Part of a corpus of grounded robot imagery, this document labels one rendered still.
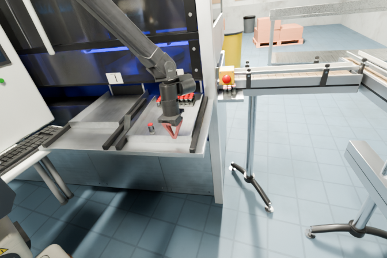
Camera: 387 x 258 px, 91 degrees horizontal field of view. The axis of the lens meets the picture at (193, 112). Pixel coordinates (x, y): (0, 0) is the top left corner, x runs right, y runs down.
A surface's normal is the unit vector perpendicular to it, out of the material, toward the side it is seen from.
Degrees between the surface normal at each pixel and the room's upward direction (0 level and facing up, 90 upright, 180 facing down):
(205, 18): 90
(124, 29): 76
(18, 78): 90
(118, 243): 0
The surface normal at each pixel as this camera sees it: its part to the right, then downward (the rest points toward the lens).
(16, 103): 0.93, 0.08
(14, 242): 0.83, 0.20
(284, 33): -0.18, 0.52
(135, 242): -0.11, -0.85
